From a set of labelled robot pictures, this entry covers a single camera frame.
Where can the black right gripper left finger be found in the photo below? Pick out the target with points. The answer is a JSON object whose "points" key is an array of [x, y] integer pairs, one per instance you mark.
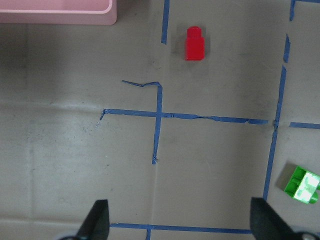
{"points": [[96, 225]]}

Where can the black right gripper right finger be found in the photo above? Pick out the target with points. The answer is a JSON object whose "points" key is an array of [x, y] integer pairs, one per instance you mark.
{"points": [[266, 224]]}

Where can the green toy block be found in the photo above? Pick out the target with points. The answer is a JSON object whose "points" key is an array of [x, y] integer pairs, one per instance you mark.
{"points": [[303, 186]]}

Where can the pink plastic box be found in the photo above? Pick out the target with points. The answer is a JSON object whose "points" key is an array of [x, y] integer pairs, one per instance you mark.
{"points": [[72, 12]]}

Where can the red toy block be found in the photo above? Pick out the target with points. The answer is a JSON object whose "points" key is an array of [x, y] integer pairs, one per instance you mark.
{"points": [[194, 44]]}

